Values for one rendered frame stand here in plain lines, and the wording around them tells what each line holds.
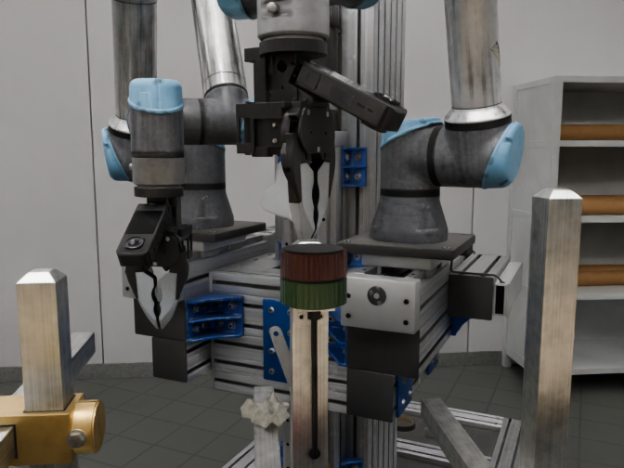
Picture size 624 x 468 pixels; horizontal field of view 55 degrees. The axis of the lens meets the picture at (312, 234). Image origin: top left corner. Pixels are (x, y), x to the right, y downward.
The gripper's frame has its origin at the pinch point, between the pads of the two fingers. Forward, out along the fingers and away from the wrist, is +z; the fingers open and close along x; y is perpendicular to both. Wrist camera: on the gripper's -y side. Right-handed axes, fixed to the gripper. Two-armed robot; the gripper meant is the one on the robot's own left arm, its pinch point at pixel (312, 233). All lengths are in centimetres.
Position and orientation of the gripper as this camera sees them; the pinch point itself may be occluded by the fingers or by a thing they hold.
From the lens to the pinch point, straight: 64.7
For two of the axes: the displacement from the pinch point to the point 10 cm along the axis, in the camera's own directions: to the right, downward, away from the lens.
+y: -8.7, -0.6, 5.0
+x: -5.0, 1.3, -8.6
